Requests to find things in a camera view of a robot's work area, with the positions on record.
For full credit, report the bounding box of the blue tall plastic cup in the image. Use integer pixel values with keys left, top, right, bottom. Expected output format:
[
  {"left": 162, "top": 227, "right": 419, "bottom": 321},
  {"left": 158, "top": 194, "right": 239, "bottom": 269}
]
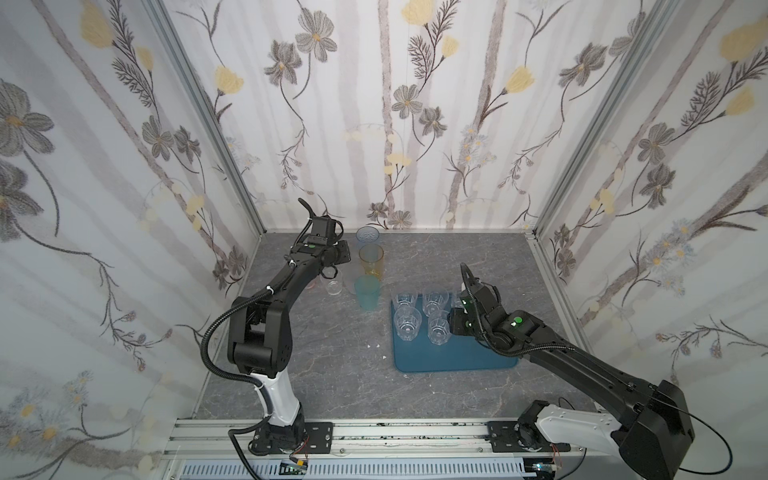
[{"left": 355, "top": 225, "right": 381, "bottom": 247}]

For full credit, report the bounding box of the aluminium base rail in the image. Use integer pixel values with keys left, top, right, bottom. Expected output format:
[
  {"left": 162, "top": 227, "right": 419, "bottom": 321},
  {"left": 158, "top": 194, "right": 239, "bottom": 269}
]
[{"left": 159, "top": 419, "right": 624, "bottom": 479}]

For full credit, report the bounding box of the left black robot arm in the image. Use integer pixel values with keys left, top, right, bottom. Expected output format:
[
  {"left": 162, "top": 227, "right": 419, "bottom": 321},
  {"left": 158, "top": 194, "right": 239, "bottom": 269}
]
[{"left": 227, "top": 199, "right": 351, "bottom": 450}]

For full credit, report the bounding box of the white perforated cable duct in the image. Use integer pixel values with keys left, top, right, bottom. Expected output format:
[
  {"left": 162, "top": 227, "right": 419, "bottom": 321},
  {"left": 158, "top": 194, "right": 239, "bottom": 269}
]
[{"left": 179, "top": 458, "right": 538, "bottom": 480}]

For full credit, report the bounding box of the yellow tall plastic cup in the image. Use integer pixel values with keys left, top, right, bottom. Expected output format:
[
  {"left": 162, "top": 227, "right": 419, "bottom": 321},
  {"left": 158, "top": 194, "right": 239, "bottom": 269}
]
[{"left": 359, "top": 243, "right": 384, "bottom": 279}]

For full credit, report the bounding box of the left black corrugated cable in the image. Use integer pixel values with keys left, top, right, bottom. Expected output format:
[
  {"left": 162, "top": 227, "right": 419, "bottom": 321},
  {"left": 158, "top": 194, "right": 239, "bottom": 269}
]
[{"left": 199, "top": 287, "right": 277, "bottom": 480}]

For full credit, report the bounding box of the green tall plastic cup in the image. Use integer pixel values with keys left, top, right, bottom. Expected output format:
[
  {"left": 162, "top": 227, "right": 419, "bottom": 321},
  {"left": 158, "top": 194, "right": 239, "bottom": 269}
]
[{"left": 354, "top": 275, "right": 381, "bottom": 311}]

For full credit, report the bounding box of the teal plastic tray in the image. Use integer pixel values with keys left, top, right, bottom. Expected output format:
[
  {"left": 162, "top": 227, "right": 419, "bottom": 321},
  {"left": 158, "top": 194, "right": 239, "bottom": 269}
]
[{"left": 390, "top": 299, "right": 518, "bottom": 373}]

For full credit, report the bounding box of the clear faceted glass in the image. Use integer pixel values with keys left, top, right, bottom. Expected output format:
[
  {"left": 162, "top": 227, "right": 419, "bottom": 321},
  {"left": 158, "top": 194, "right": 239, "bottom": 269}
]
[
  {"left": 393, "top": 305, "right": 422, "bottom": 342},
  {"left": 427, "top": 314, "right": 452, "bottom": 346},
  {"left": 422, "top": 289, "right": 450, "bottom": 317},
  {"left": 392, "top": 292, "right": 419, "bottom": 309}
]

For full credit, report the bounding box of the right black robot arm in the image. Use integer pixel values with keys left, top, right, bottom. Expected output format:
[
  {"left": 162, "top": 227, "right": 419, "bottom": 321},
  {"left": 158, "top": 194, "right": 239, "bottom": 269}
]
[{"left": 449, "top": 264, "right": 695, "bottom": 479}]

